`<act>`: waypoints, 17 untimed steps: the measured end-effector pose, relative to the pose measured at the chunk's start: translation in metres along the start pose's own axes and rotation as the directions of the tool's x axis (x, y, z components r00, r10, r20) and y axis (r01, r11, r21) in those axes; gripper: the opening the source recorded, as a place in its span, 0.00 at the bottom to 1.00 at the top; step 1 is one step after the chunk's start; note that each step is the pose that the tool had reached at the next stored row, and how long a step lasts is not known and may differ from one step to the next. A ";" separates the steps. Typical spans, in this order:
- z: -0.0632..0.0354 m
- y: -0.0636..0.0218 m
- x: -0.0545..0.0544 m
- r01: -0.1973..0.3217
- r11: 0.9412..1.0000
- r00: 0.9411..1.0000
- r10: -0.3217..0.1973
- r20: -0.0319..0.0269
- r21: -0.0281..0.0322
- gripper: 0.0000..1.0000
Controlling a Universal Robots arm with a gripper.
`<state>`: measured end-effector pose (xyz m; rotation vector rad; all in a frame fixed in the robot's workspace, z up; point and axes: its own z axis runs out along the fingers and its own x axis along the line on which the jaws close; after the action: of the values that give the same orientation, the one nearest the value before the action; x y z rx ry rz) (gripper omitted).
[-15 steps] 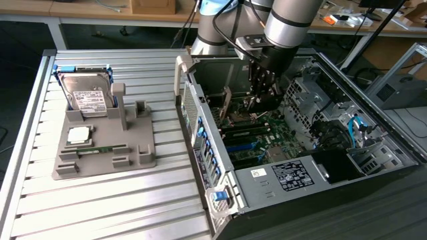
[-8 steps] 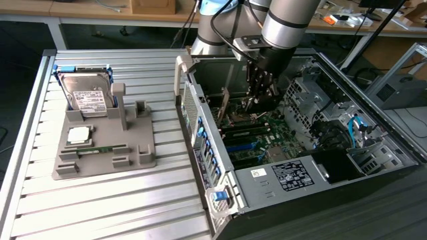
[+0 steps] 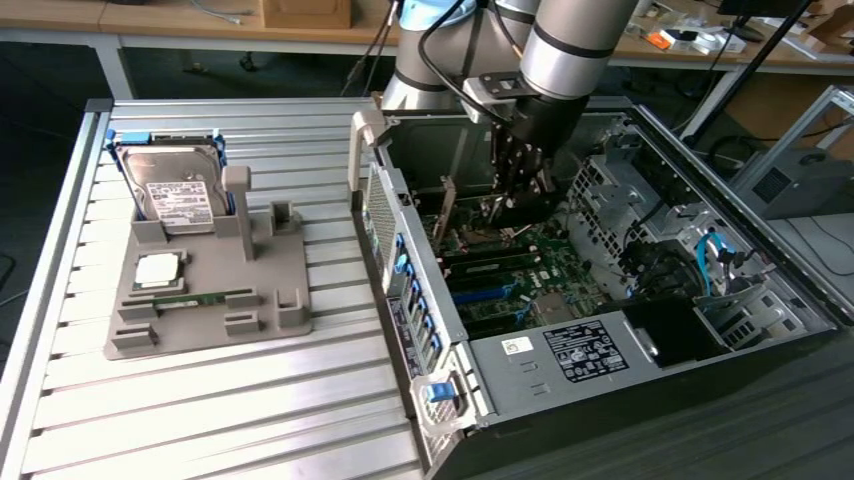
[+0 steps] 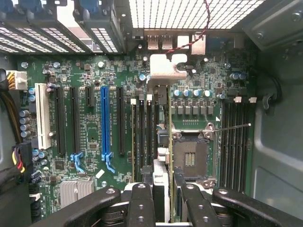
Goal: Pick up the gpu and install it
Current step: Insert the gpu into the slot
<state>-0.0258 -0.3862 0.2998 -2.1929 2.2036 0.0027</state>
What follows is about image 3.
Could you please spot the folded brown cardboard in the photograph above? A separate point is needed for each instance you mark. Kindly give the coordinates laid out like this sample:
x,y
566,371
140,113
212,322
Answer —
x,y
830,27

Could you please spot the wooden desk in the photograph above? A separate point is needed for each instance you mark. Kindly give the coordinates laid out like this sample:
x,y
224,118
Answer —
x,y
67,20
787,57

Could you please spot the black Nvidia graphics card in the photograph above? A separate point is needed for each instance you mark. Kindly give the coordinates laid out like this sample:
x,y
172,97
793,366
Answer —
x,y
448,200

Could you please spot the orange and black box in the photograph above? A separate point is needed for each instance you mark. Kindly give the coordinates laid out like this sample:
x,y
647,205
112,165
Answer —
x,y
674,39

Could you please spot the green motherboard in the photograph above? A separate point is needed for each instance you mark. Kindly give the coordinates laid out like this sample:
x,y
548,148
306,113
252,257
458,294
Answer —
x,y
554,255

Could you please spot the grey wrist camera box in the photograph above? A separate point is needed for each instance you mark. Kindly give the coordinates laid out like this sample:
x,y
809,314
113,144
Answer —
x,y
496,87

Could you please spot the black expansion slot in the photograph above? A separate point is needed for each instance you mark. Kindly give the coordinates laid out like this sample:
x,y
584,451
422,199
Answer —
x,y
494,320

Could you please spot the CPU socket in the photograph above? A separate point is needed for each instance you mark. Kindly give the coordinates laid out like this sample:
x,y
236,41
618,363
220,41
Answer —
x,y
483,240

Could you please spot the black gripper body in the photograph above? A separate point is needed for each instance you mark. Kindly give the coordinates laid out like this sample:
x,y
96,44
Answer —
x,y
550,125

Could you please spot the open black PC case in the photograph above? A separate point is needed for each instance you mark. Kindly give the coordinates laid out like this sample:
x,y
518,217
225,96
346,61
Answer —
x,y
600,450

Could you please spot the blue case latch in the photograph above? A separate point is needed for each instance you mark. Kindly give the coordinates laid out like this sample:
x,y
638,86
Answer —
x,y
438,391

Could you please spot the grey chipset heatsink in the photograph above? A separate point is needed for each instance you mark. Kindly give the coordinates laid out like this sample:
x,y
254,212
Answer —
x,y
556,310

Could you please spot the green RAM stick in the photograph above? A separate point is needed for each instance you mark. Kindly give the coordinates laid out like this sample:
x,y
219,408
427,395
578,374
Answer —
x,y
193,299

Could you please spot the black RAM slot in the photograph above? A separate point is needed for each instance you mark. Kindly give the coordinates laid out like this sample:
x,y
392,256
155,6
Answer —
x,y
490,257
496,269

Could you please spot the grey disk bay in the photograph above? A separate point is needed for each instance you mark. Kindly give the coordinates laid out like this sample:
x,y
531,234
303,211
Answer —
x,y
741,320

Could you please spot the black monitor stand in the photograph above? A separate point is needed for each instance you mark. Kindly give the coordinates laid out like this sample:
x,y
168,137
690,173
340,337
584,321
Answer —
x,y
741,25

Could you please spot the aluminium profile frame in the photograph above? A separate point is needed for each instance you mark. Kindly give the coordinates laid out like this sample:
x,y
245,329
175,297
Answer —
x,y
827,107

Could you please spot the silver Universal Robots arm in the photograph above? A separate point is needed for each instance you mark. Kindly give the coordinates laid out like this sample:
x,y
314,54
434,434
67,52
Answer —
x,y
567,50

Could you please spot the perforated metal drive cage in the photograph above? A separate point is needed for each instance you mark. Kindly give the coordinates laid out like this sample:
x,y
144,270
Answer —
x,y
600,195

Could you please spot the black stand pole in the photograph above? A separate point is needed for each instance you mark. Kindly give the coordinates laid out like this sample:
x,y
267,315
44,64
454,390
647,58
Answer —
x,y
747,75

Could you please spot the grey computer tower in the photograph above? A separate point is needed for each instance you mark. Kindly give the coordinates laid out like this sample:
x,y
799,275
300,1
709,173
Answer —
x,y
801,185

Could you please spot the grey plastic parts rack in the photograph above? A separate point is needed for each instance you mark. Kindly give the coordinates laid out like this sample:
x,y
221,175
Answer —
x,y
220,270

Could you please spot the hard disk in blue carrier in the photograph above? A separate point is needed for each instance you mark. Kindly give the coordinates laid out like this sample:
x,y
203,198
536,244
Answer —
x,y
173,180

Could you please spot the grey power supply unit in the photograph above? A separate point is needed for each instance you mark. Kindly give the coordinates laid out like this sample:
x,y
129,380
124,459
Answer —
x,y
527,370

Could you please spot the brown cardboard box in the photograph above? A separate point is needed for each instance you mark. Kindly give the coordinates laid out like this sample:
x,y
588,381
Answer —
x,y
307,12

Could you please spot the white tape roll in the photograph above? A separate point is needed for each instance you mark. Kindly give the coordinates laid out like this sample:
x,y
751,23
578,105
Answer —
x,y
717,41

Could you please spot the silver CPU chip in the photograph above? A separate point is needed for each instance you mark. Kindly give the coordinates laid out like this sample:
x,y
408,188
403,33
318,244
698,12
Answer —
x,y
156,272

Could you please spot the blue expansion slot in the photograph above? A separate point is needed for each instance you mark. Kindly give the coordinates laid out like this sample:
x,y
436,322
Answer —
x,y
480,294

